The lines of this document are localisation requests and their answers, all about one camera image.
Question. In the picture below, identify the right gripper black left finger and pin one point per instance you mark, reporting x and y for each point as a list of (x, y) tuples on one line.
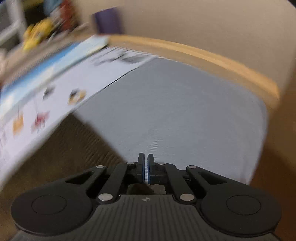
[(65, 204)]

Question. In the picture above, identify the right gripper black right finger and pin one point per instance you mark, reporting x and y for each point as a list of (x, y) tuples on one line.
[(230, 206)]

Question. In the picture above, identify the dark olive brown pants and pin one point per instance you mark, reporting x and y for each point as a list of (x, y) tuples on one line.
[(72, 148)]

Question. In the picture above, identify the white printed deer bedsheet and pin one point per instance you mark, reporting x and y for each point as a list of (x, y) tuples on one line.
[(140, 102)]

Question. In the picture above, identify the light blue cloud blanket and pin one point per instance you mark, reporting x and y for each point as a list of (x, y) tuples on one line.
[(27, 71)]

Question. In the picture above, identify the yellow plush toy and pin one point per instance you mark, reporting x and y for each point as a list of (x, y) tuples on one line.
[(36, 33)]

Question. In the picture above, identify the white shelf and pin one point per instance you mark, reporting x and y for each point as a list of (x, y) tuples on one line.
[(13, 22)]

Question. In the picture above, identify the purple box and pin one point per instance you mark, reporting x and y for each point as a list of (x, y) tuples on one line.
[(108, 21)]

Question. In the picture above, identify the wooden bed frame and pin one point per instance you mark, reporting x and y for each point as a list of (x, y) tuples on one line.
[(260, 85)]

